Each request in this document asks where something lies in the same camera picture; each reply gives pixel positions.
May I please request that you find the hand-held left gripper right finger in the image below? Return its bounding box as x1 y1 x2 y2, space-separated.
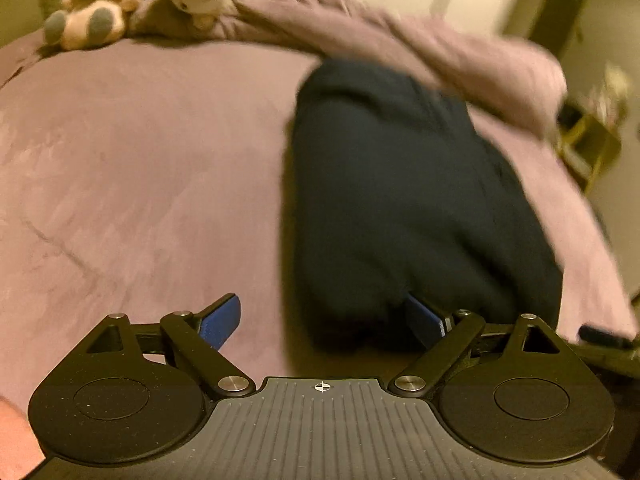
389 292 566 398

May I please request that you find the brown purple pillow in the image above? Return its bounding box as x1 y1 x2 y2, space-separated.
122 0 231 41

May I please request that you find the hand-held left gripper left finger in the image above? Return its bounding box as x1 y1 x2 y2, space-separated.
86 292 257 397

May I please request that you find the yellow side shelf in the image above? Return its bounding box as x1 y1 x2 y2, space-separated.
552 102 623 193

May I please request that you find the pink bed sheet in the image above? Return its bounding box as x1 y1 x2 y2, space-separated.
0 30 638 381

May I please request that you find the pink teddy bear plush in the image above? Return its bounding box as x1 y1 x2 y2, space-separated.
42 0 167 52

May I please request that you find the dark navy garment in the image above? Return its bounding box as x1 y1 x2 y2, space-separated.
286 57 567 357

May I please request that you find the purple duvet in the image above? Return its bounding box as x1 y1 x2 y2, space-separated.
215 0 568 141

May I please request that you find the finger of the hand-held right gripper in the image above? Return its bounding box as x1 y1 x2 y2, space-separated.
579 326 635 348

